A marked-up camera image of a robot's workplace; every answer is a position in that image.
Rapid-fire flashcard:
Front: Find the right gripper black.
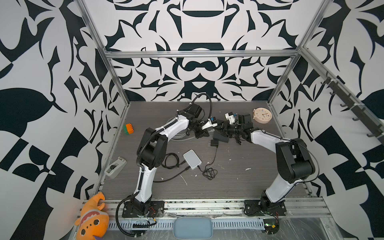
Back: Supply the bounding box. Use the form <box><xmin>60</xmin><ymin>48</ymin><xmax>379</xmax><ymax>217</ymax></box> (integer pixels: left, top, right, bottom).
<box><xmin>215</xmin><ymin>121</ymin><xmax>245</xmax><ymax>139</ymax></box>

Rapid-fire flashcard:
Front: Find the grey ethernet cable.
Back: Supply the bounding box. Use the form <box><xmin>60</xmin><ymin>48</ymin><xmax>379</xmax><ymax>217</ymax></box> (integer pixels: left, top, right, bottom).
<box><xmin>172</xmin><ymin>131</ymin><xmax>196</xmax><ymax>141</ymax></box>

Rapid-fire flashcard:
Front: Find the black switch box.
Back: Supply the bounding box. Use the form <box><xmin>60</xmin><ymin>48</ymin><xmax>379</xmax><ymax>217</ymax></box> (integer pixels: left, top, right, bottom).
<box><xmin>213</xmin><ymin>132</ymin><xmax>230</xmax><ymax>143</ymax></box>

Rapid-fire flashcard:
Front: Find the white network switch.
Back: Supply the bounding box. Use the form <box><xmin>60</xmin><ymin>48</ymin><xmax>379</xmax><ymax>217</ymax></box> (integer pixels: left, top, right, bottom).
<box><xmin>183</xmin><ymin>150</ymin><xmax>202</xmax><ymax>170</ymax></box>

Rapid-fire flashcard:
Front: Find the long black cable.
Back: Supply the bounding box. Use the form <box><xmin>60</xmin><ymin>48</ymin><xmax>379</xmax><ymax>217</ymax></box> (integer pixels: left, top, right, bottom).
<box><xmin>152</xmin><ymin>166</ymin><xmax>191</xmax><ymax>184</ymax></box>

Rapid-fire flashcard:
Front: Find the black power adapter with cable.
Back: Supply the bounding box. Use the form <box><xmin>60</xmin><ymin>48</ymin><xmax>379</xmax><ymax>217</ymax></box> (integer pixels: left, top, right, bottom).
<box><xmin>198</xmin><ymin>140</ymin><xmax>219</xmax><ymax>181</ymax></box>

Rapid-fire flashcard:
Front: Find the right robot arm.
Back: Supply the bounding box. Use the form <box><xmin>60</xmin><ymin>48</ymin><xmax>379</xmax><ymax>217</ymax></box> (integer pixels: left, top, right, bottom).
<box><xmin>216</xmin><ymin>113</ymin><xmax>316</xmax><ymax>207</ymax></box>

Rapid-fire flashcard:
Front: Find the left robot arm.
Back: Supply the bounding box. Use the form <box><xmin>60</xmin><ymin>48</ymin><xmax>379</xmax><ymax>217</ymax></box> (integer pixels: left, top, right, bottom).
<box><xmin>131</xmin><ymin>104</ymin><xmax>218</xmax><ymax>214</ymax></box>

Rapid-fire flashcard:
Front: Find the orange green toy block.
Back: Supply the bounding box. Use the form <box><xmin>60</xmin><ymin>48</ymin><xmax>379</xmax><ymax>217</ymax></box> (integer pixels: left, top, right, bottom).
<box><xmin>123</xmin><ymin>124</ymin><xmax>134</xmax><ymax>135</ymax></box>

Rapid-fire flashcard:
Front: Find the grey tape dispenser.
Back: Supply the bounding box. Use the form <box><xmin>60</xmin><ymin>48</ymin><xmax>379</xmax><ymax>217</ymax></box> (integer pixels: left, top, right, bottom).
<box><xmin>104</xmin><ymin>157</ymin><xmax>127</xmax><ymax>179</ymax></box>

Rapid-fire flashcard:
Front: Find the grey blue cushion pad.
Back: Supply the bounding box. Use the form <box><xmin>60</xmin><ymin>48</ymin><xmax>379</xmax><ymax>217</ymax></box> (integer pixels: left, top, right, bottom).
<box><xmin>173</xmin><ymin>217</ymin><xmax>213</xmax><ymax>240</ymax></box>

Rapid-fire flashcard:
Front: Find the orange plush fish toy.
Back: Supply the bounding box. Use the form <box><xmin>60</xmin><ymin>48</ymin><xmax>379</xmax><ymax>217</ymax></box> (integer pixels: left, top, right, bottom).
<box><xmin>75</xmin><ymin>192</ymin><xmax>110</xmax><ymax>240</ymax></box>

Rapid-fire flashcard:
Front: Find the black wall hook rail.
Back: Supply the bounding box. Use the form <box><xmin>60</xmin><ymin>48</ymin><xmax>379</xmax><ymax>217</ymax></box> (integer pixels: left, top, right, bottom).
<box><xmin>322</xmin><ymin>71</ymin><xmax>384</xmax><ymax>145</ymax></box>

